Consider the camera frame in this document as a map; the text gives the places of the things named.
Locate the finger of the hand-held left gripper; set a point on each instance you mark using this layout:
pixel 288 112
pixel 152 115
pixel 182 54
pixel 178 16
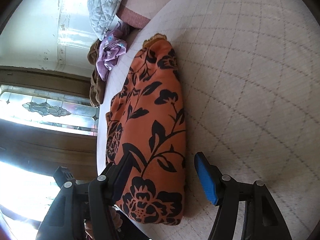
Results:
pixel 65 174

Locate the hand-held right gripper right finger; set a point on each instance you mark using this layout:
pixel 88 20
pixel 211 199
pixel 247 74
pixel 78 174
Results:
pixel 206 177

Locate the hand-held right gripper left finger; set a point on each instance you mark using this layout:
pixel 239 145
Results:
pixel 122 177

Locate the orange black floral garment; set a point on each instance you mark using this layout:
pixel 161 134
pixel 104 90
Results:
pixel 150 130

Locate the stained glass window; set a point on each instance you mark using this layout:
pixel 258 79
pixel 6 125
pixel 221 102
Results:
pixel 45 110

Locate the brown cloth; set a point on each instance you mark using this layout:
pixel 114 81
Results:
pixel 96 90

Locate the white quilted bed cover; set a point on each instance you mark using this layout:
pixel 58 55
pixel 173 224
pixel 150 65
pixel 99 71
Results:
pixel 250 80

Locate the purple cloth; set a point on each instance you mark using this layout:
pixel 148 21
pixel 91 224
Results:
pixel 110 52

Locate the pink cushion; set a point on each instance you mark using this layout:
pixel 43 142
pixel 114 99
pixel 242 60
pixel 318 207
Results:
pixel 135 17

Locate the grey quilted blanket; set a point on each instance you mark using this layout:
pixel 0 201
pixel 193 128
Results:
pixel 107 7

